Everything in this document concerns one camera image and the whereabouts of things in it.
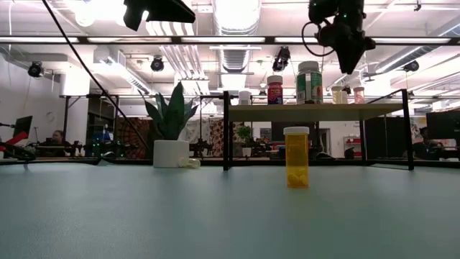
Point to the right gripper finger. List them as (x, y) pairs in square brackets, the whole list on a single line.
[(349, 59)]

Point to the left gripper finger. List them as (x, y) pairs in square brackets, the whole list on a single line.
[(169, 11)]

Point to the pale yellow pill bottle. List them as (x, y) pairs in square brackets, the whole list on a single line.
[(189, 163), (336, 95)]

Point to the pink pill bottle white cap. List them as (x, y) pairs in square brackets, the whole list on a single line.
[(359, 96)]

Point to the large green gummy vitamin bottle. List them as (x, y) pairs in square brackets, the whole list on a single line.
[(309, 84)]

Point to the red medicine bottle white cap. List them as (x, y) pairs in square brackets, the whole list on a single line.
[(275, 91)]

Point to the black ceiling spotlight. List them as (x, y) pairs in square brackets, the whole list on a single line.
[(157, 64), (411, 65), (281, 59), (35, 69)]

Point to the black framed light bar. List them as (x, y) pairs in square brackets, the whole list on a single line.
[(82, 40)]

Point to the green snake plant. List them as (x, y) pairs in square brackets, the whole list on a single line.
[(172, 115)]

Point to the large black screen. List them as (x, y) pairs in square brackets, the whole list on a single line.
[(443, 124)]

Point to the person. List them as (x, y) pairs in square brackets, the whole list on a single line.
[(57, 138), (427, 144)]

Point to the small potted plant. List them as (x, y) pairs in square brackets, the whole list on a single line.
[(245, 133)]

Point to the white plant pot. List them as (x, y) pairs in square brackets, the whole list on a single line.
[(171, 154)]

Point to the black computer monitor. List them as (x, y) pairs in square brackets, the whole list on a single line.
[(22, 127)]

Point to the wooden shelf with black frame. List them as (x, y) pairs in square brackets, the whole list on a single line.
[(309, 112)]

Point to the silver ceiling air duct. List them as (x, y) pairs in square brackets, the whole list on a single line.
[(235, 59)]

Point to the patterned wall hanging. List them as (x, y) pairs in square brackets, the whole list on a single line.
[(216, 136)]

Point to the black aluminium table frame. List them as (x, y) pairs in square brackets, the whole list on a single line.
[(258, 162)]

